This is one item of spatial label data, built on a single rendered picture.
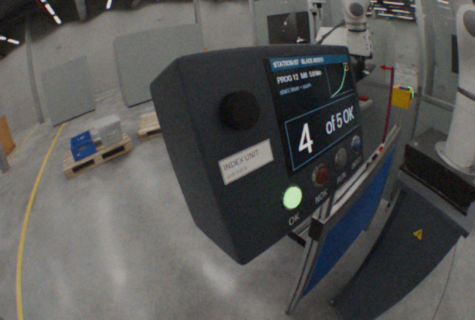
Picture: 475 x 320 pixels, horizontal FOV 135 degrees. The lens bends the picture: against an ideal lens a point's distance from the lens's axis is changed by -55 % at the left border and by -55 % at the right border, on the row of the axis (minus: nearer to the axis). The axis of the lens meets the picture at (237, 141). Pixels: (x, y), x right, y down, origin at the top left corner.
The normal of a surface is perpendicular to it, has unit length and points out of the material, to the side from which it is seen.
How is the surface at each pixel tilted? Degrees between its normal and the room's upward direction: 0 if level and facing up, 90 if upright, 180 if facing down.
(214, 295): 0
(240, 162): 75
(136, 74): 90
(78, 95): 90
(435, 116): 90
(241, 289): 0
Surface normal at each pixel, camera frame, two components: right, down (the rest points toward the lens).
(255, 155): 0.55, 0.07
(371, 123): -0.80, 0.33
